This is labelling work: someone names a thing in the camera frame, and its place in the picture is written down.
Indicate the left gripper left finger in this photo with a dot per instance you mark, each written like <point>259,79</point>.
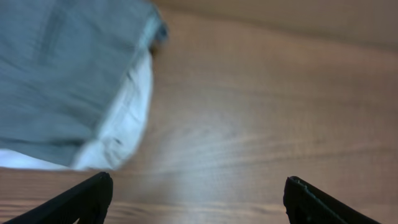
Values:
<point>85,203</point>

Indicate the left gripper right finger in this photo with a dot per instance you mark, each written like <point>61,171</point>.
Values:
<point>306,204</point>

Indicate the folded white trousers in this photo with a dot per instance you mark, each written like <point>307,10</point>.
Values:
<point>118,137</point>

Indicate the folded grey trousers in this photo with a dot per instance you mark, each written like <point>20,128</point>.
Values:
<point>62,64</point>

